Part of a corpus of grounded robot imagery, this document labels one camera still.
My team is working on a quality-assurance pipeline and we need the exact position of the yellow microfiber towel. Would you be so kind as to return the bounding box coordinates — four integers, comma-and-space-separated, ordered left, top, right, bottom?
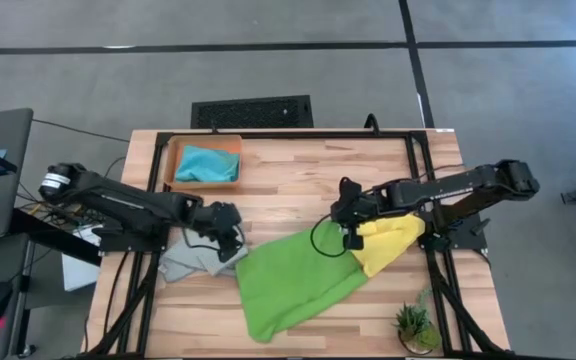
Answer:
350, 212, 427, 280

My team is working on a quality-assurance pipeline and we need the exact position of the blue microfiber towel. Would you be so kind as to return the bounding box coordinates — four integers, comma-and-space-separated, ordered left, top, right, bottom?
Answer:
174, 144, 242, 184

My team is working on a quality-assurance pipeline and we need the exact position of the grey microfiber towel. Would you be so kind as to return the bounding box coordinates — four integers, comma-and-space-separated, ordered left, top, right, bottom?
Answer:
158, 227, 250, 284

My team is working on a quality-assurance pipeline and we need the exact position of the green microfiber towel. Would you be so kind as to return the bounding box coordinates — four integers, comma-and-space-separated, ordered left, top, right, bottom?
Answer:
234, 219, 370, 345

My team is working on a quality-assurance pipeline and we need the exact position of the orange plastic tray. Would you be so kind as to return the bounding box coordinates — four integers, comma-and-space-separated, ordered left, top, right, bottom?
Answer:
162, 133, 245, 192

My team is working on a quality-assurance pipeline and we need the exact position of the black perforated computer tower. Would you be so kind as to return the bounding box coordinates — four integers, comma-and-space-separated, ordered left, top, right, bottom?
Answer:
190, 94, 315, 130

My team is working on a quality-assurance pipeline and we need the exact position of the small potted succulent plant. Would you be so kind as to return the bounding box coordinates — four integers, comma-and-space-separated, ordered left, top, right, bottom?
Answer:
394, 288, 443, 357

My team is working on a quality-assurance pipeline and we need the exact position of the white box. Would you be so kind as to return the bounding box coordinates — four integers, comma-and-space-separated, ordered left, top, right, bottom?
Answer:
60, 223, 103, 293

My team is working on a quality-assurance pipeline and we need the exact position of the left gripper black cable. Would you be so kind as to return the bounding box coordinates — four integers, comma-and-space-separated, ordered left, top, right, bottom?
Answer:
181, 224, 247, 254

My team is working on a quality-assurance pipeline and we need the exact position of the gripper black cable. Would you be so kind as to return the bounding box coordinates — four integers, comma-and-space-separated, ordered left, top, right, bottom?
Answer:
181, 224, 247, 254
309, 213, 352, 259

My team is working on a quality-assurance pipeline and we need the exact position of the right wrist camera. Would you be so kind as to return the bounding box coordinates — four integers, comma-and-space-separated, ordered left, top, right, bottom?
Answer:
344, 227, 366, 252

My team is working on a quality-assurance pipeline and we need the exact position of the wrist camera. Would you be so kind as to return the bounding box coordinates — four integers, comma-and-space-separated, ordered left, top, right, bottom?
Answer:
344, 227, 366, 252
217, 238, 247, 264

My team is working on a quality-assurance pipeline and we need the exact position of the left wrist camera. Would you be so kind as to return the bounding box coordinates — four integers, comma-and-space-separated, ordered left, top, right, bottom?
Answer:
217, 238, 247, 264

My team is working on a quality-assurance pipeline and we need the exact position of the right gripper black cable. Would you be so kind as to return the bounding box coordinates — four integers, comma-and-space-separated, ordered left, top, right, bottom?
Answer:
309, 213, 352, 259

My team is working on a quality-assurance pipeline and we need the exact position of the black aluminium table frame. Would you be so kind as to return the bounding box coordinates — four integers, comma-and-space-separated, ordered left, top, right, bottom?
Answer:
78, 128, 515, 360

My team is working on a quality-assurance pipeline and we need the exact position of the black clamp handle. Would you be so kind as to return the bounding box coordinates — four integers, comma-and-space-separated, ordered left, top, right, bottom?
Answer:
363, 112, 382, 136

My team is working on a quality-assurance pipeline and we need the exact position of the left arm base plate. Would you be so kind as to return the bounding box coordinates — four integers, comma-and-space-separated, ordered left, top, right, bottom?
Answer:
97, 212, 172, 254

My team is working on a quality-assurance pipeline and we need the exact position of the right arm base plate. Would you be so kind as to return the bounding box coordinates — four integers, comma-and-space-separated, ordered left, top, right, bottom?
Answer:
416, 209, 490, 252

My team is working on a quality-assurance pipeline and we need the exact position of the black cable bundle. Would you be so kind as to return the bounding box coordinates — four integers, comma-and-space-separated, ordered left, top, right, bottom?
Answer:
16, 182, 107, 229

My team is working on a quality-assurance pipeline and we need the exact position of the black floor cable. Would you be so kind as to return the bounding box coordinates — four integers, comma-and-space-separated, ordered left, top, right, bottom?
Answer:
31, 117, 132, 144

